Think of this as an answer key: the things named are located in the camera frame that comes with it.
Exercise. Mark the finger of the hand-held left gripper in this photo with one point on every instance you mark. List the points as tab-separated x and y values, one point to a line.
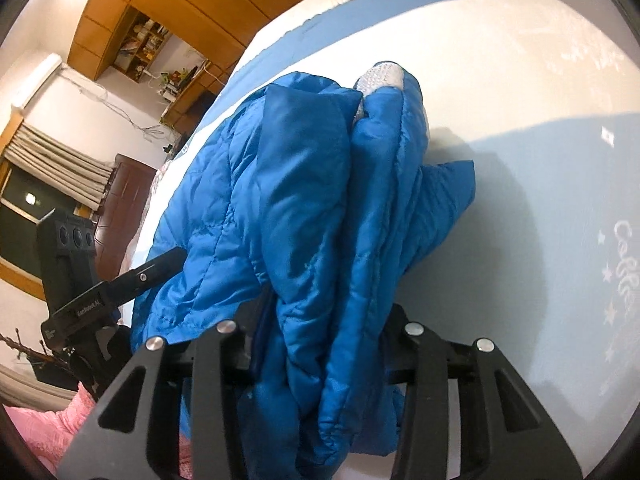
145	276

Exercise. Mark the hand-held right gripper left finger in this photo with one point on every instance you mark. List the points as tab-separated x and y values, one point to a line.
240	340

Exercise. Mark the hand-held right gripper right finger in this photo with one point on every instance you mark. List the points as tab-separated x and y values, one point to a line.
400	342

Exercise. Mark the blue puffer jacket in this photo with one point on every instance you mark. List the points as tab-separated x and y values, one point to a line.
300	220

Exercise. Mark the wooden framed window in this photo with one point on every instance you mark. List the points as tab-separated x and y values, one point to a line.
20	230

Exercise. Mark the dark dried branches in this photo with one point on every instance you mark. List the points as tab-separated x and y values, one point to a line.
25	350

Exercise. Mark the beige curtain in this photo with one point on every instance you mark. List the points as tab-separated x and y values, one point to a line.
55	160

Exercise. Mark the pink knit sweater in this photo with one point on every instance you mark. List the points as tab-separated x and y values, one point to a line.
40	430

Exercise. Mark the light blue bed sheet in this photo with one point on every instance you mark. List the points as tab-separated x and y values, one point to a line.
525	185

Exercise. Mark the wooden wardrobe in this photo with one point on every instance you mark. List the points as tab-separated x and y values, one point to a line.
200	5

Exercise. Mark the white wall air conditioner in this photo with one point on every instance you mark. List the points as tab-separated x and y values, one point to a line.
35	80

